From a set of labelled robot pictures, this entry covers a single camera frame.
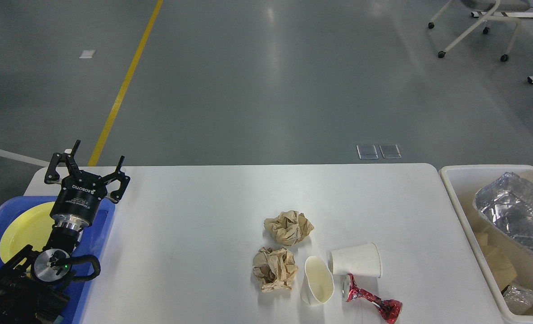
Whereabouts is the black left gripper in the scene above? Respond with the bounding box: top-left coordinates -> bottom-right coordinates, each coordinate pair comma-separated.
44,139 -> 131,231

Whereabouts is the aluminium foil tray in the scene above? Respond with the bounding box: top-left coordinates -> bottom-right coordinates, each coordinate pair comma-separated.
473,172 -> 533,256

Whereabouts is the brown paper bag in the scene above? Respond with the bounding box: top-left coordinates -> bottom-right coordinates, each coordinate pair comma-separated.
473,225 -> 533,316

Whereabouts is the yellow plastic plate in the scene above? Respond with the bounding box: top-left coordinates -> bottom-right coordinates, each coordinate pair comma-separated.
0,202 -> 54,263

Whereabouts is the white paper cup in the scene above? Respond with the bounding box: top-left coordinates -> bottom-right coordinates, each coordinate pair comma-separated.
330,243 -> 383,278

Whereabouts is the cream paper cup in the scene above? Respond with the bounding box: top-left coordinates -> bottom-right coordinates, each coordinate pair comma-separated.
301,256 -> 334,306

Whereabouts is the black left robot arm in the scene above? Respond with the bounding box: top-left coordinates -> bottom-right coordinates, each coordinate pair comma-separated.
0,140 -> 131,324

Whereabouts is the foil scrap in bin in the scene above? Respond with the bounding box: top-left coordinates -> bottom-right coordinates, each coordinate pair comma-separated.
502,283 -> 533,315

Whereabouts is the white waste bin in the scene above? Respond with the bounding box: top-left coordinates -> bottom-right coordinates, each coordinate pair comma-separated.
439,165 -> 533,324

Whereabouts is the white paper on floor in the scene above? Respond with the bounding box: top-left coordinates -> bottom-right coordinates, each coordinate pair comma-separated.
79,49 -> 96,59

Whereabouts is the red foil wrapper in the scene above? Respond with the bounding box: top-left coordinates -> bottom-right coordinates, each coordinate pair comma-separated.
341,273 -> 403,324

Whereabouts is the right floor socket plate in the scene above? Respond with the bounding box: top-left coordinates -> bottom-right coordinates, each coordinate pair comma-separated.
379,144 -> 402,159

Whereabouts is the floor socket plate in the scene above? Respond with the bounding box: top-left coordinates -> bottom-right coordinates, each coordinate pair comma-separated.
379,144 -> 402,159
356,145 -> 379,160

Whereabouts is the left floor socket plate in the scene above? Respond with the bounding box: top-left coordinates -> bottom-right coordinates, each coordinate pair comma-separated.
356,145 -> 379,160

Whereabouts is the crumpled brown paper lower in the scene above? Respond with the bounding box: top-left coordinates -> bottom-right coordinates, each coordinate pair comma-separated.
253,247 -> 298,293

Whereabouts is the crumpled brown paper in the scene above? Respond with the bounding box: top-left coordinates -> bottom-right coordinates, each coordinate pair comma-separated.
264,211 -> 314,246
253,247 -> 298,293

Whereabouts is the crumpled brown paper upper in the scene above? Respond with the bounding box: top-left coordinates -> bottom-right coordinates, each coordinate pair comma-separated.
264,211 -> 314,246

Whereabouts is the white rolling chair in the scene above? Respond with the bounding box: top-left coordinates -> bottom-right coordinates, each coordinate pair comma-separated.
437,0 -> 533,62

